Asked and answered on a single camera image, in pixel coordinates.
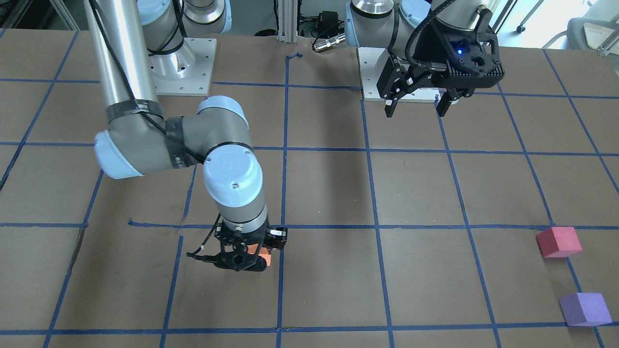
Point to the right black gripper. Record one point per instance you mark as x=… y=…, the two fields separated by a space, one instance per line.
x=277 y=233

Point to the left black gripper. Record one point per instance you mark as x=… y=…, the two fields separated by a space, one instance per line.
x=432 y=44

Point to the orange foam cube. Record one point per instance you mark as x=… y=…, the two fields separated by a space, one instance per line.
x=264 y=252

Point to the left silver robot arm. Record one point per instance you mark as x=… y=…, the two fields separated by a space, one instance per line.
x=368 y=21

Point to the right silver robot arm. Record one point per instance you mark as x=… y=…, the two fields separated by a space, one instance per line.
x=136 y=40

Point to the silver metal connector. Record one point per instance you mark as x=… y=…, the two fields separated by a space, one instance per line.
x=323 y=44

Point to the brown paper table cover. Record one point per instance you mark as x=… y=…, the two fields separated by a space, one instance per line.
x=410 y=231

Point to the red foam cube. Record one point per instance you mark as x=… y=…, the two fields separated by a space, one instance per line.
x=558 y=242

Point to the purple foam cube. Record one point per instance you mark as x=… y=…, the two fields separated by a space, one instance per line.
x=585 y=309

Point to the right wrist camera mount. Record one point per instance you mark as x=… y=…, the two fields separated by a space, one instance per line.
x=234 y=258

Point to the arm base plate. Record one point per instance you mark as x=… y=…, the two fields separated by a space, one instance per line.
x=187 y=71
x=376 y=71

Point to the aluminium frame post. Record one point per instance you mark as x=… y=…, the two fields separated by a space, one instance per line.
x=287 y=20

